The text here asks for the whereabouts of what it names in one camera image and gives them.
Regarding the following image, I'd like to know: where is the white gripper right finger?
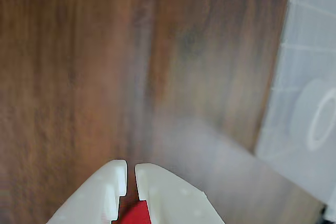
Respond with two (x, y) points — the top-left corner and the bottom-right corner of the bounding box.
(134, 162), (227, 224)

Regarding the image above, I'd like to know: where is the red tape roll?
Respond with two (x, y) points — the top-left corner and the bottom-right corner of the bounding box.
(111, 199), (152, 224)

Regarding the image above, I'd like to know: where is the white tape roll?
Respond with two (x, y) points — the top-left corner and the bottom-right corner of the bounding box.
(293, 77), (336, 156)

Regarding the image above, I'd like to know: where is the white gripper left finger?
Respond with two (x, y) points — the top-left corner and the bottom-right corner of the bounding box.
(48, 158), (129, 224)

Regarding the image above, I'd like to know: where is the clear plastic storage box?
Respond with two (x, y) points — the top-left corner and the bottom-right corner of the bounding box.
(256, 0), (336, 209)

